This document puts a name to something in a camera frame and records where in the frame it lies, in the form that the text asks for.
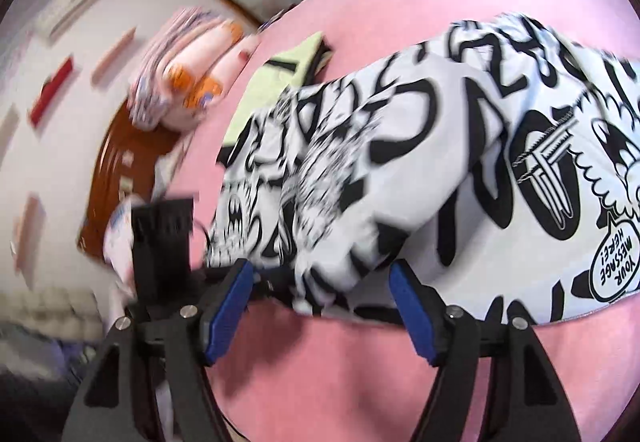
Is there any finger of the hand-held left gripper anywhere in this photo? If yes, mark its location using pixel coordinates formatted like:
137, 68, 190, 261
252, 271, 301, 309

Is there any red wall decoration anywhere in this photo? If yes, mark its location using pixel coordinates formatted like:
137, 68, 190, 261
30, 54, 76, 128

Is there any white air conditioner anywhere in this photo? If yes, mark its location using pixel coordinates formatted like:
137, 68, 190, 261
35, 0, 126, 40

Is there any brown wooden headboard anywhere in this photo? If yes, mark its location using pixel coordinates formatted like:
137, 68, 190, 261
75, 87, 196, 258

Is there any green and black garment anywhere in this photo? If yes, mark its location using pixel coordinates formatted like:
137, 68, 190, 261
220, 33, 333, 163

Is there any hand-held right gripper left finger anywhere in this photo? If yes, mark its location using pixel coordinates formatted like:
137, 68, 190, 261
65, 259, 256, 442

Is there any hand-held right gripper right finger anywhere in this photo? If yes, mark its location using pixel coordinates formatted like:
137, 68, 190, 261
389, 262, 583, 442

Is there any black and white printed hoodie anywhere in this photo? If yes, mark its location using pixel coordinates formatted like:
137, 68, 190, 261
207, 12, 640, 328

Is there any folded bear print blanket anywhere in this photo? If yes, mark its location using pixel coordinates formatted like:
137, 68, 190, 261
127, 7, 261, 130

